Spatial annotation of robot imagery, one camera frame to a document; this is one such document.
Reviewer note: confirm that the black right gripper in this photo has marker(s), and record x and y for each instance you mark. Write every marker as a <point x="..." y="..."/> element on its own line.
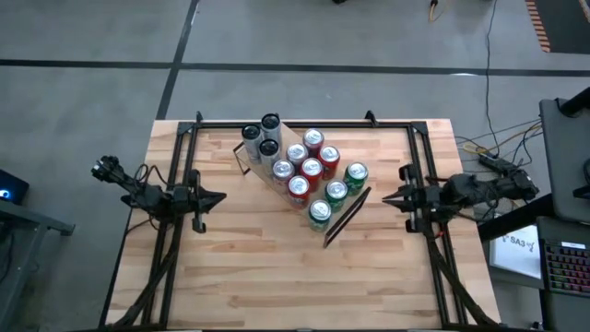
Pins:
<point x="421" y="200"/>

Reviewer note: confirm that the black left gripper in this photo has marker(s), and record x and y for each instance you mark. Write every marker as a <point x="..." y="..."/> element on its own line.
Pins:
<point x="196" y="203"/>

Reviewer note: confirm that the green Sprite can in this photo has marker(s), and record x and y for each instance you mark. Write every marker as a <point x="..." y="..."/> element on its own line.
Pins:
<point x="319" y="214"/>
<point x="336" y="193"/>
<point x="356" y="176"/>

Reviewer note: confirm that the tall can black lid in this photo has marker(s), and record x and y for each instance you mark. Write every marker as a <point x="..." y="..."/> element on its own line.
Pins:
<point x="269" y="154"/>
<point x="251" y="140"/>

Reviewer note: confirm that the silver Diet Coke can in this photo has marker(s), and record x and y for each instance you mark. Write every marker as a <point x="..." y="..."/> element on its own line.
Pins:
<point x="297" y="153"/>
<point x="282" y="173"/>
<point x="313" y="139"/>

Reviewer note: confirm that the red Fanta can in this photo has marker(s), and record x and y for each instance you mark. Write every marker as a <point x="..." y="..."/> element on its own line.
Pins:
<point x="329" y="160"/>
<point x="312" y="171"/>
<point x="298" y="190"/>

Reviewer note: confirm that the white blue Celsius can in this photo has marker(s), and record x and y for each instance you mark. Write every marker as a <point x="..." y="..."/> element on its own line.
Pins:
<point x="271" y="125"/>

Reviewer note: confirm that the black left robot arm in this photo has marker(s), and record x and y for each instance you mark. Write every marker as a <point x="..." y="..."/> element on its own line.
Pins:
<point x="138" y="191"/>

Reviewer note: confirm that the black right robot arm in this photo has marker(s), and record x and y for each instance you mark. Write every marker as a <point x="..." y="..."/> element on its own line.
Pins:
<point x="488" y="190"/>

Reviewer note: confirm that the black power strip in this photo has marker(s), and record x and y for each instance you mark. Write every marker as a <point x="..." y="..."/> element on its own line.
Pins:
<point x="495" y="161"/>

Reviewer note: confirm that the black desk support bar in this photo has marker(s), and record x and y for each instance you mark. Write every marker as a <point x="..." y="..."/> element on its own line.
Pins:
<point x="511" y="221"/>

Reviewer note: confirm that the white paper sign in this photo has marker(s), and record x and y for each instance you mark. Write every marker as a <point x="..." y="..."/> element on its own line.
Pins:
<point x="516" y="251"/>

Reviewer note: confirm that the grey side desk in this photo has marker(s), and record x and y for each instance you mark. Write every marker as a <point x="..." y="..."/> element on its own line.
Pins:
<point x="564" y="161"/>

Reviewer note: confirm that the black backlit keyboard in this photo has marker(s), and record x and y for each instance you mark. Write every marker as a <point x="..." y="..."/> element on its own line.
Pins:
<point x="567" y="269"/>

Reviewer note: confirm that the grey metal stand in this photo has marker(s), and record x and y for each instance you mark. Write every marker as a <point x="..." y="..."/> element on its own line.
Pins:
<point x="27" y="216"/>

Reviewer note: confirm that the black box blue light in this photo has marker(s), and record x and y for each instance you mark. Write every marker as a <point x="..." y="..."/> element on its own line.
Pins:
<point x="11" y="186"/>

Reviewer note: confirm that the orange striped floor mat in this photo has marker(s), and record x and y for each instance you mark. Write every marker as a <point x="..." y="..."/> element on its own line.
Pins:
<point x="562" y="23"/>

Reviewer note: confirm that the black metal table frame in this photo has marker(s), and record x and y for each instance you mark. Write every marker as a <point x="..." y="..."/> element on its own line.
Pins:
<point x="392" y="125"/>

